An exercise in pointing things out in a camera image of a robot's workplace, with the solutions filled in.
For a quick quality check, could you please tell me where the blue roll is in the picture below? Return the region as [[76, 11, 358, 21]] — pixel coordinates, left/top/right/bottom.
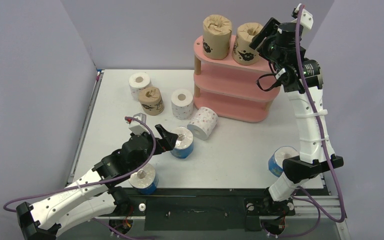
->
[[170, 126, 194, 159], [267, 146, 299, 178], [128, 163, 159, 195]]

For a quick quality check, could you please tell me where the brown paper roll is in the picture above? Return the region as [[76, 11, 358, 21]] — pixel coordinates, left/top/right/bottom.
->
[[231, 22, 263, 66]]

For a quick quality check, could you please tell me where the white floral roll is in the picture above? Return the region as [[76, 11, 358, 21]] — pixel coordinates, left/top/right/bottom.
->
[[171, 88, 194, 120], [128, 72, 152, 101], [187, 106, 218, 140]]

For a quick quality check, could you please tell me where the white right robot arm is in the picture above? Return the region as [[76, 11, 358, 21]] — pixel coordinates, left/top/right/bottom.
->
[[249, 17, 344, 214]]

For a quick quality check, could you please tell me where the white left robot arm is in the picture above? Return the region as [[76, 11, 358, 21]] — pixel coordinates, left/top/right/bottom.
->
[[16, 124, 178, 240]]

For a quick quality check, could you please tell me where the brown wrapped roll on shelf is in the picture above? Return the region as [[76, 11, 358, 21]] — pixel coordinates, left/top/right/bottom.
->
[[202, 14, 232, 60]]

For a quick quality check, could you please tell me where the pink three-tier wooden shelf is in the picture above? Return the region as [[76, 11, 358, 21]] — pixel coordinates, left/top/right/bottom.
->
[[193, 36, 281, 123]]

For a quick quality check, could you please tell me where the brown wrapped roll on table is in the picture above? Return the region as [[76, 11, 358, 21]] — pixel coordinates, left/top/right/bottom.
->
[[138, 86, 165, 116]]

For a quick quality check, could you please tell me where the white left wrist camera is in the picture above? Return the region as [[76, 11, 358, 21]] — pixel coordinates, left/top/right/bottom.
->
[[126, 113, 148, 135]]

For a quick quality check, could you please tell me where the aluminium frame rail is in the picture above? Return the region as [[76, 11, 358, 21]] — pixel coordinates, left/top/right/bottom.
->
[[58, 197, 350, 240]]

